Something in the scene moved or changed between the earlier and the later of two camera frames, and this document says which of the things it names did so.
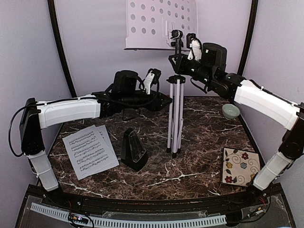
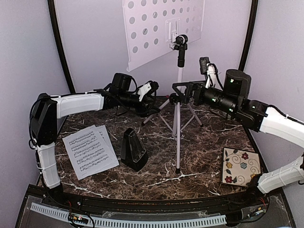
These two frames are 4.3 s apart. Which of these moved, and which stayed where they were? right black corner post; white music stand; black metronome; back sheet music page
Moved: white music stand
Stayed: right black corner post; back sheet music page; black metronome
